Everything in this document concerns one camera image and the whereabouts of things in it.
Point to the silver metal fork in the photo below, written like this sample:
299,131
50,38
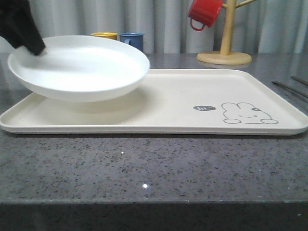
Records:
282,85

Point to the red mug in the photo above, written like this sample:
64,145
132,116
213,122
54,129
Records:
204,12

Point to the white round plate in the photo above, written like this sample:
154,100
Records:
80,68

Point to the wooden mug tree stand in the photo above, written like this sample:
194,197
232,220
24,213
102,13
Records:
225,56

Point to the yellow mug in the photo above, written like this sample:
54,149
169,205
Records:
109,35

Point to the cream rabbit serving tray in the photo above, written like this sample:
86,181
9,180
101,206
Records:
178,101

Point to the blue mug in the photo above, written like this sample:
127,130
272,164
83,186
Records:
134,39

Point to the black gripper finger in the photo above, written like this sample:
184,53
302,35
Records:
17,26

